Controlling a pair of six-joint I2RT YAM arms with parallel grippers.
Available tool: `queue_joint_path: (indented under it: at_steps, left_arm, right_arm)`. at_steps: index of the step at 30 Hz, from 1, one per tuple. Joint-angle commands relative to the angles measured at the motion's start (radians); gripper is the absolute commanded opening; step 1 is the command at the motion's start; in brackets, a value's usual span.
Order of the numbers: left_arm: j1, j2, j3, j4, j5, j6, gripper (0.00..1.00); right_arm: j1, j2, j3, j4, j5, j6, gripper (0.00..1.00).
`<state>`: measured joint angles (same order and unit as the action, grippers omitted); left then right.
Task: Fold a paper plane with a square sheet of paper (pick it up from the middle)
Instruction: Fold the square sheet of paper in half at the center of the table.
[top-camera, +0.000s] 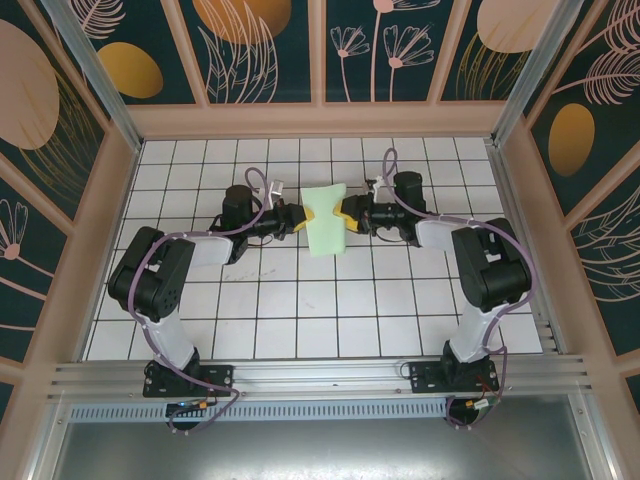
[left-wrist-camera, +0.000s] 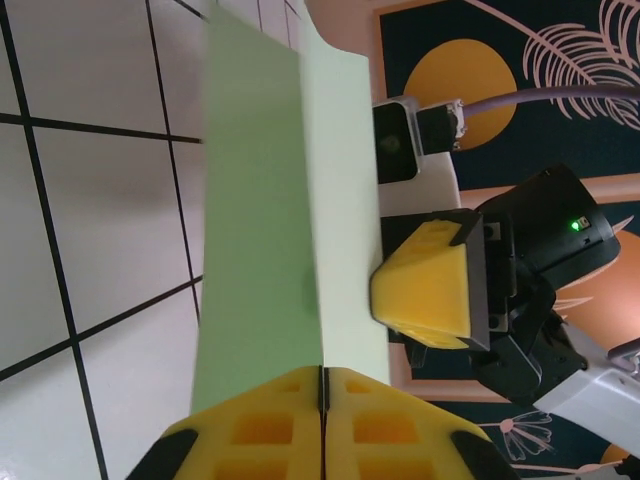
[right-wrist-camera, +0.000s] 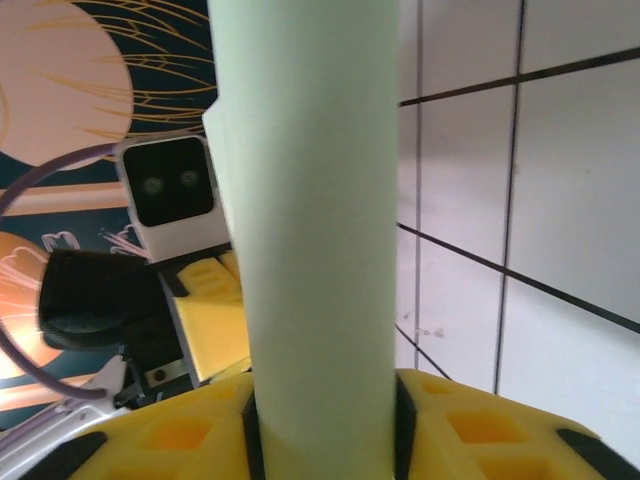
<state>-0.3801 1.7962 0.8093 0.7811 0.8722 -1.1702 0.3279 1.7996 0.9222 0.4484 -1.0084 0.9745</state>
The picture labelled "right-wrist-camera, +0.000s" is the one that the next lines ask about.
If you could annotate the light green cloth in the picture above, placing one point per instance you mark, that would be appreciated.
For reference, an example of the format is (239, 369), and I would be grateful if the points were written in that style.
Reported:
(320, 200)

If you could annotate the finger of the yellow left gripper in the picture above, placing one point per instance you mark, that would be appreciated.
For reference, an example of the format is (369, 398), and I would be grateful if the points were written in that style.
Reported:
(215, 335)
(210, 280)

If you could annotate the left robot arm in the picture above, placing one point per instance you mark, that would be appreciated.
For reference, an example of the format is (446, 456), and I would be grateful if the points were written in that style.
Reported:
(50, 425)

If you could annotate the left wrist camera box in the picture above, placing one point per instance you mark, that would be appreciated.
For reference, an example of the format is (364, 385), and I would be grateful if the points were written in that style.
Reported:
(170, 190)

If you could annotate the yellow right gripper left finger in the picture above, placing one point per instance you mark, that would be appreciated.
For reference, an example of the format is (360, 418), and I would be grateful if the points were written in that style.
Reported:
(165, 440)

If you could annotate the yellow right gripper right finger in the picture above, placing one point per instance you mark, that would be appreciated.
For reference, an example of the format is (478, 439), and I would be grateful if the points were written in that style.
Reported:
(480, 430)

